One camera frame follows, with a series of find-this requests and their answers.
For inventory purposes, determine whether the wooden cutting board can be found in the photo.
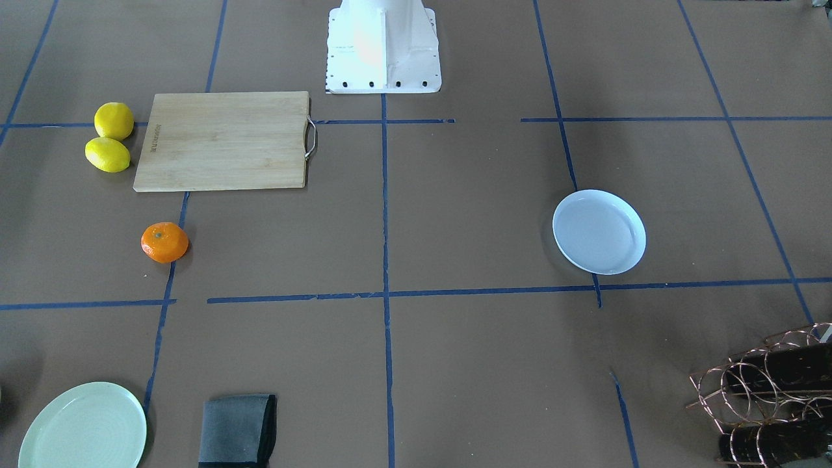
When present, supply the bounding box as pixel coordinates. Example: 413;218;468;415
133;91;317;193

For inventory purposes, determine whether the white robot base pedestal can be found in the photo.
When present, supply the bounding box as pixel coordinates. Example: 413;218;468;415
325;1;443;94

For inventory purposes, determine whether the light blue plate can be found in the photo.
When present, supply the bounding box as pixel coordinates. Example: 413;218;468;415
551;189;647;276

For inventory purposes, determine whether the lower yellow lemon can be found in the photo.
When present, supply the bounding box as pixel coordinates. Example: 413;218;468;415
85;136;131;173

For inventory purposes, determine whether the copper wire bottle rack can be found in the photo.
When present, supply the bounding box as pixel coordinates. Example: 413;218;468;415
689;322;831;467

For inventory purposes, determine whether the dark wine bottle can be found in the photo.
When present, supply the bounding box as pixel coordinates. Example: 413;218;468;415
717;418;830;467
725;343;831;397

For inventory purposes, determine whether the folded grey cloth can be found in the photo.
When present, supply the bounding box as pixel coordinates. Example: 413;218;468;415
197;393;278;467

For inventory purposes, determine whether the orange mandarin fruit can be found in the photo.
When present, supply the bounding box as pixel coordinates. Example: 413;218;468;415
140;222;190;264

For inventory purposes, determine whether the light green plate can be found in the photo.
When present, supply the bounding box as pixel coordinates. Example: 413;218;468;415
18;382;148;467

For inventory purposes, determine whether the upper yellow lemon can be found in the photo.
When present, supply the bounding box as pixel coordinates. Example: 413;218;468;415
93;103;136;141

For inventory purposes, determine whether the yellow lemon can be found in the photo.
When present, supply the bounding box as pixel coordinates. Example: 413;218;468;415
85;136;131;173
93;103;136;141

